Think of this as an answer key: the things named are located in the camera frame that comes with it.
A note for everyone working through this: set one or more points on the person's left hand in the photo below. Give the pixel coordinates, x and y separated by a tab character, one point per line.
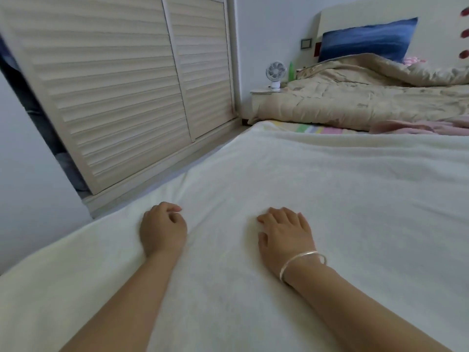
163	231

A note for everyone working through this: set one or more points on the person's right hand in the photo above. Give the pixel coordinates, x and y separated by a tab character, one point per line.
286	238

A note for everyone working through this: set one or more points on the cream fleece blanket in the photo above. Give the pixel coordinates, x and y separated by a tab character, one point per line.
352	194

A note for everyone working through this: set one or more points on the pink fleece blanket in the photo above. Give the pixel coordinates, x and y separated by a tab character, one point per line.
425	126

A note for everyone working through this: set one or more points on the person's right forearm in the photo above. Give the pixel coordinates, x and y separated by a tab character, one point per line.
359	311

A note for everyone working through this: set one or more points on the person's left forearm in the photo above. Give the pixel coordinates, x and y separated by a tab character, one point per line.
124	308

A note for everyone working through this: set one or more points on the striped pastel bed sheet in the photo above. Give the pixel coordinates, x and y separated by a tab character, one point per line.
315	129

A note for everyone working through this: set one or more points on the white nightstand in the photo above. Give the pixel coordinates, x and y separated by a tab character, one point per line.
258	102

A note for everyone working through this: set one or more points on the beige quilt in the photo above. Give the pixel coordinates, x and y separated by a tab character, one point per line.
352	95

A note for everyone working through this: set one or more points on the green bottle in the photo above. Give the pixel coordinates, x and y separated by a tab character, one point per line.
291	72

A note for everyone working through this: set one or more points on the small white desk fan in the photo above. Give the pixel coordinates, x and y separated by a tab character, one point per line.
275	71

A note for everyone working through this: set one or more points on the blue pillow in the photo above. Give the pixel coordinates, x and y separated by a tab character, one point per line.
366	41

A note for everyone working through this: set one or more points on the pink patterned pillow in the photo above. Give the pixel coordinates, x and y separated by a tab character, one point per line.
415	61

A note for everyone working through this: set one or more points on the white headboard with red dots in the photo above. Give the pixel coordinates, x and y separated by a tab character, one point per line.
440	14

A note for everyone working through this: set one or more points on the wall switch plate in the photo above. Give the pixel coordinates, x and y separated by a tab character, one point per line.
306	44

